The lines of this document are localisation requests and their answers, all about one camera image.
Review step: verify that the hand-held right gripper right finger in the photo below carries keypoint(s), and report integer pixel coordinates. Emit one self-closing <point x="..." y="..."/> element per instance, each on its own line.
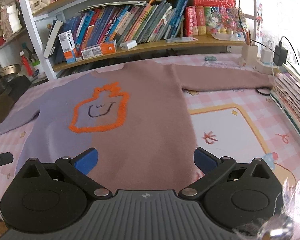
<point x="205" y="162"/>

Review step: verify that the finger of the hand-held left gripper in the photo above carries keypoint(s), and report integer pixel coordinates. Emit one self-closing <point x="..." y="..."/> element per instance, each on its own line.
<point x="2" y="158"/>

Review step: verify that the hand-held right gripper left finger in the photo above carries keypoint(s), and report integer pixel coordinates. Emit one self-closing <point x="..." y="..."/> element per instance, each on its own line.
<point x="86" y="162"/>

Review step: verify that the pink and lavender sweater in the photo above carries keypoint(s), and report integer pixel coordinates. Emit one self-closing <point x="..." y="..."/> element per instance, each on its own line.
<point x="145" y="110"/>

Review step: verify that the olive brown cloth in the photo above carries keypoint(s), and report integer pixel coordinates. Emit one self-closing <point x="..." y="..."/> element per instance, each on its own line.
<point x="1" y="112"/>

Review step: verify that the black bag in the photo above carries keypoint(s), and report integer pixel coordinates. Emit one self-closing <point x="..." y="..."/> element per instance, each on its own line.
<point x="17" y="85"/>

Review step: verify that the gold round tin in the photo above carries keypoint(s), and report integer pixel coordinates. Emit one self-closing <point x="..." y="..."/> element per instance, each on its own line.
<point x="10" y="70"/>

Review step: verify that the white jar green lid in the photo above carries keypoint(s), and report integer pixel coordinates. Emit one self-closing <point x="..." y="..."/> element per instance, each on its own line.
<point x="38" y="70"/>

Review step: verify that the red spray bottle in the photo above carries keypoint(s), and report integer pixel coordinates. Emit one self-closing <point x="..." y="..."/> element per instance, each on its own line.
<point x="26" y="63"/>

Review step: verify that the fluffy pale fur trim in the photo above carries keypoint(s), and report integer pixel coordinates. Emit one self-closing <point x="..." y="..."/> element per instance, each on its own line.
<point x="297" y="200"/>

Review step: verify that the small teal eraser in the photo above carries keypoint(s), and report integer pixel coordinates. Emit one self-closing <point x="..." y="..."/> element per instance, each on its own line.
<point x="210" y="58"/>

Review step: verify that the stack of magazines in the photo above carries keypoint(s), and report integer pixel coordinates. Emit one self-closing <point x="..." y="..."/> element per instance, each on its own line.
<point x="295" y="97"/>

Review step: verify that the long white orange box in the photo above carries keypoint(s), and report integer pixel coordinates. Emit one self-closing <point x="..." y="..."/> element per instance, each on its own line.
<point x="97" y="50"/>

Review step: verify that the white power strip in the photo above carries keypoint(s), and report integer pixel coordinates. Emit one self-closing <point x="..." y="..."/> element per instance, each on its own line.
<point x="267" y="67"/>

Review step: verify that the beige pen holder box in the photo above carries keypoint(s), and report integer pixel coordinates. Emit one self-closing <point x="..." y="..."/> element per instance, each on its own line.
<point x="248" y="55"/>

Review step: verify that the tall white orange box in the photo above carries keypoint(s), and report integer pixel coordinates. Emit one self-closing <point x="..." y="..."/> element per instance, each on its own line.
<point x="67" y="45"/>

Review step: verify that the white cube charger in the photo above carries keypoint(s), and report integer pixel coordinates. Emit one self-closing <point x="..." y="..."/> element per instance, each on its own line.
<point x="267" y="55"/>

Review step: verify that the white charger plug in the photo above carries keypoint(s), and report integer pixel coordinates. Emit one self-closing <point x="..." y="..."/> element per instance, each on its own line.
<point x="128" y="45"/>

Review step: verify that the pale blue flat packet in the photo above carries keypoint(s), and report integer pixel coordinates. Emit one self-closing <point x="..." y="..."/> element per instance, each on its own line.
<point x="182" y="39"/>

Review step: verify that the black power adapter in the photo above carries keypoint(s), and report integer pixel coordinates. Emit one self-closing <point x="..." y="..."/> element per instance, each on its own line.
<point x="280" y="55"/>

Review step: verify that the white and wood bookshelf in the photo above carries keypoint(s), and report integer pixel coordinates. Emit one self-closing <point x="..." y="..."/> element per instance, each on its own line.
<point x="30" y="25"/>

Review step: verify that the white canvas bag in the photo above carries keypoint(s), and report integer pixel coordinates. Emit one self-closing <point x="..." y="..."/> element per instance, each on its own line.
<point x="11" y="20"/>

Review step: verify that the white plate of colourful trinkets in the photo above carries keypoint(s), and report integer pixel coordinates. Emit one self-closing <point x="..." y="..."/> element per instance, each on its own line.
<point x="226" y="25"/>

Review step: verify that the standing red thick dictionary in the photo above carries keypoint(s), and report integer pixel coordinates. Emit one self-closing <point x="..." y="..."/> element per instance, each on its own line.
<point x="190" y="21"/>

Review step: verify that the row of colourful books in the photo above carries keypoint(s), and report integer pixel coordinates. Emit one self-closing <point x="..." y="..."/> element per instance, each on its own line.
<point x="130" y="22"/>

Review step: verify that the lying red thick dictionary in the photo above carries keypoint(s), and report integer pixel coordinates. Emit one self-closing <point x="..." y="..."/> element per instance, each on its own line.
<point x="213" y="0"/>

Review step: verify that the cartoon wall sticker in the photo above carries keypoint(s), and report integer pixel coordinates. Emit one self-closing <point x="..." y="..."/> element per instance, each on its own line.
<point x="259" y="17"/>

